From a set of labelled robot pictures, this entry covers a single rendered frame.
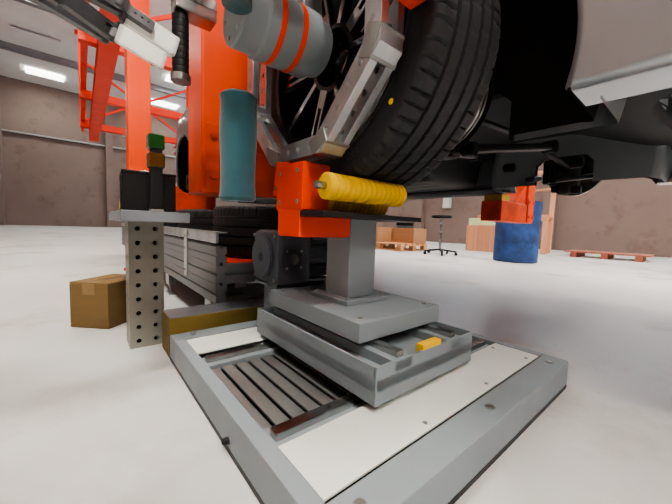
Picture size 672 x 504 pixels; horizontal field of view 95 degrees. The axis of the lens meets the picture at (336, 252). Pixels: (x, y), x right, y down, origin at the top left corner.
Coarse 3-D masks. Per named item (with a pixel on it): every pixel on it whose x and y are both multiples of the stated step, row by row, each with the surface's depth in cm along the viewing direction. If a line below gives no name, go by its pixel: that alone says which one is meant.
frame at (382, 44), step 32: (384, 0) 51; (384, 32) 52; (256, 64) 89; (352, 64) 57; (384, 64) 55; (256, 96) 90; (352, 96) 58; (320, 128) 65; (352, 128) 64; (288, 160) 75; (320, 160) 73
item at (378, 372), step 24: (264, 312) 91; (288, 312) 91; (288, 336) 81; (312, 336) 72; (336, 336) 74; (408, 336) 80; (432, 336) 76; (456, 336) 76; (312, 360) 72; (336, 360) 66; (360, 360) 60; (384, 360) 62; (408, 360) 63; (432, 360) 68; (456, 360) 75; (360, 384) 60; (384, 384) 58; (408, 384) 63
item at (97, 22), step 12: (48, 0) 42; (60, 0) 42; (72, 0) 43; (84, 0) 44; (72, 12) 44; (84, 12) 44; (96, 12) 46; (96, 24) 46; (108, 24) 48; (108, 36) 47
